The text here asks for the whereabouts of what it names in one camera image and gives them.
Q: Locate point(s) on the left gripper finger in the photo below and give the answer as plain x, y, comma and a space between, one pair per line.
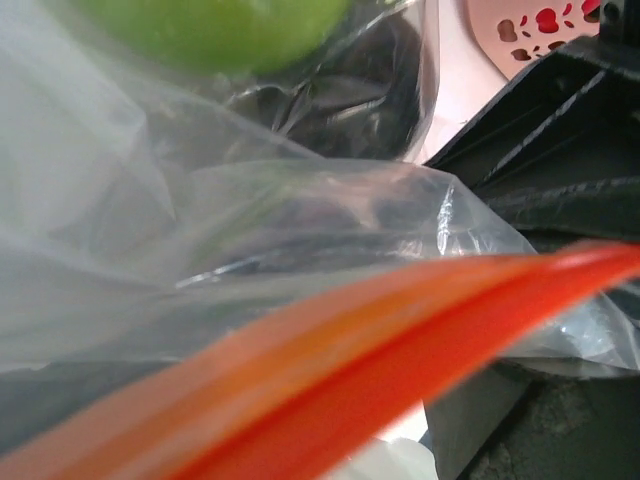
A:
558, 420

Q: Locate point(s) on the light green fake apple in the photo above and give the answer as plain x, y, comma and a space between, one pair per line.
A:
227, 36

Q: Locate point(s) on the clear zip top bag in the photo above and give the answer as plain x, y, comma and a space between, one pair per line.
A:
123, 358

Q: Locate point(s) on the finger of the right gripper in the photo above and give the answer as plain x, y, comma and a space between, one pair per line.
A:
557, 149

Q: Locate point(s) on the black fake fruit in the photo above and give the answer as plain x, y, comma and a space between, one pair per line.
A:
363, 104
315, 235

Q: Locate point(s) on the pink plastic basket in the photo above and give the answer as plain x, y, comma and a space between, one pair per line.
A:
484, 44

